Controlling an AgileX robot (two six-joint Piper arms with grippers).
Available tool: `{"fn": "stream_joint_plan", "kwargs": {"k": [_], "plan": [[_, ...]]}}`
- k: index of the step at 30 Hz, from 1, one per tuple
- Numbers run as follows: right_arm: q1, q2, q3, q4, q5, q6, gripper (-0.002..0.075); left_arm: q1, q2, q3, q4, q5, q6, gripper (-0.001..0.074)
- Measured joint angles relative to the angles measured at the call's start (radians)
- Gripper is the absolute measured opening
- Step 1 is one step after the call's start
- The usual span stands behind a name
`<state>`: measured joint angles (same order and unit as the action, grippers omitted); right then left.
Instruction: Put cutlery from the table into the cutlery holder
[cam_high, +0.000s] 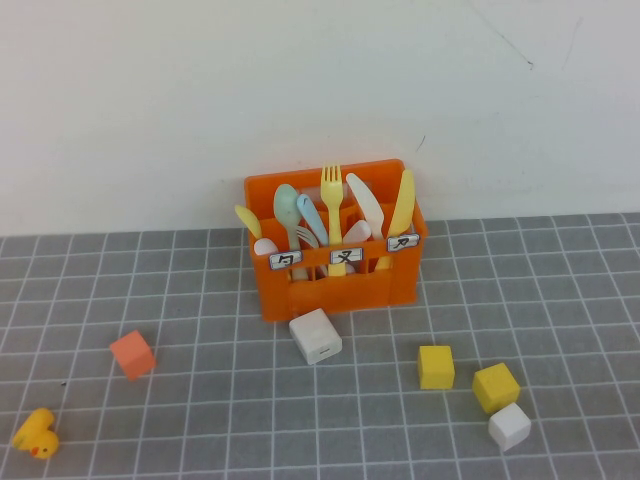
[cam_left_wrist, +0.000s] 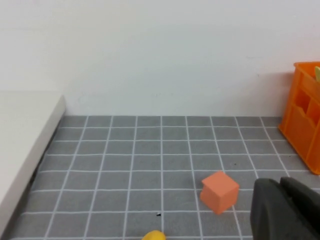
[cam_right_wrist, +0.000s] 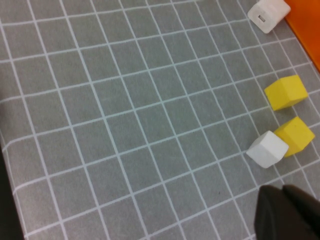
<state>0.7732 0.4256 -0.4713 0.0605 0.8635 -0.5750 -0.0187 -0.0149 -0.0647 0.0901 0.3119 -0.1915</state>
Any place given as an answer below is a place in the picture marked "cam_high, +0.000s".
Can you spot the pinkish white plastic spoon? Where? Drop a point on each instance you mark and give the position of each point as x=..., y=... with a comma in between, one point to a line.
x=264, y=246

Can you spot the yellow wooden cube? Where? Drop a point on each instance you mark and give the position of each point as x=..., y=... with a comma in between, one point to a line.
x=436, y=367
x=495, y=387

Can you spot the paper label marked knife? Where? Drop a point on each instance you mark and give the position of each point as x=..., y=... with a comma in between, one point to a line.
x=401, y=243

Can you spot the paper label marked spoon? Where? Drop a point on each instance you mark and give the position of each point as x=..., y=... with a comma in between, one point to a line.
x=285, y=260

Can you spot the orange plastic cutlery holder crate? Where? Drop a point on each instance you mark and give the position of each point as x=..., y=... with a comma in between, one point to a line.
x=340, y=295

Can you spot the orange wooden cube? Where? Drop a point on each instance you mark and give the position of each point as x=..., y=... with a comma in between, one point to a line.
x=132, y=355

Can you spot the light blue plastic spoon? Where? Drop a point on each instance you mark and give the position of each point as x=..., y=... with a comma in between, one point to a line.
x=310, y=215

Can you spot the paper label marked fork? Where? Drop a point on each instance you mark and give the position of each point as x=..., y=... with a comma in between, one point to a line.
x=346, y=257

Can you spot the yellow plastic knife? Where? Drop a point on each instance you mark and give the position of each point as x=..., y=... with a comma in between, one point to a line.
x=402, y=205

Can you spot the mint green plastic spoon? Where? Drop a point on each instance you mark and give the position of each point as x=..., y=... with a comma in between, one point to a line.
x=286, y=205

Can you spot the pale yellow plastic spoon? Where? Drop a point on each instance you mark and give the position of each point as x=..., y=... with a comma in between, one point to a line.
x=247, y=220

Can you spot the white wooden cube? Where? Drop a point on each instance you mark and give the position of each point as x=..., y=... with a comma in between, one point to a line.
x=509, y=426

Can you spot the yellow plastic fork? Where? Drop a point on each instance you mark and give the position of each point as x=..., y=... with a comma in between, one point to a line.
x=332, y=200

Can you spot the yellow rubber duck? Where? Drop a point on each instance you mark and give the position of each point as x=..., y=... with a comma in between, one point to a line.
x=37, y=435

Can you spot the white plastic knife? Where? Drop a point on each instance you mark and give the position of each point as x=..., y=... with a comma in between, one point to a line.
x=365, y=202

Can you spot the grey grid table cloth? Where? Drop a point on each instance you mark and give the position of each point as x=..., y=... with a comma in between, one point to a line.
x=200, y=300

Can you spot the white usb charger block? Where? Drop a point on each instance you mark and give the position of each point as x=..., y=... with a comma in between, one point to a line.
x=315, y=335

